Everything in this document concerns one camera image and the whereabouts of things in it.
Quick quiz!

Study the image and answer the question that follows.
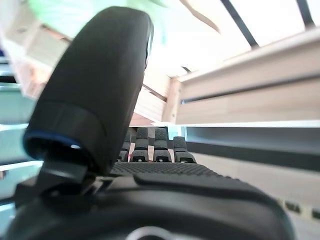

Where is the wide wooden crate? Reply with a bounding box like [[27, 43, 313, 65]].
[[129, 0, 320, 126]]

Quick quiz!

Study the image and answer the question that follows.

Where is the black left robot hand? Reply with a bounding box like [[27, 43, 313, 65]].
[[4, 6, 297, 240]]

